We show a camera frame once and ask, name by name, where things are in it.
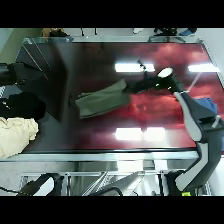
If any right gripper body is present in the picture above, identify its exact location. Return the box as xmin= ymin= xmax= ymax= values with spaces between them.
xmin=127 ymin=77 xmax=160 ymax=95

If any cream garment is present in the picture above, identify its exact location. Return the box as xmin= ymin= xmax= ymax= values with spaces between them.
xmin=0 ymin=116 xmax=40 ymax=160

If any silver frame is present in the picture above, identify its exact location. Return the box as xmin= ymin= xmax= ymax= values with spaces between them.
xmin=0 ymin=34 xmax=224 ymax=197

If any black cable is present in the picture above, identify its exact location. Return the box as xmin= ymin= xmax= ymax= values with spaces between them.
xmin=88 ymin=185 xmax=125 ymax=197
xmin=0 ymin=185 xmax=23 ymax=195

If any blue garment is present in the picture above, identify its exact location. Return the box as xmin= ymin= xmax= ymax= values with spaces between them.
xmin=193 ymin=96 xmax=218 ymax=115

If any olive green shirt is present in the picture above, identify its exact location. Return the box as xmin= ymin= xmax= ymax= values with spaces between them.
xmin=74 ymin=78 xmax=133 ymax=120

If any black garment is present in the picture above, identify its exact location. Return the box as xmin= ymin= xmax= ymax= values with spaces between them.
xmin=0 ymin=91 xmax=47 ymax=122

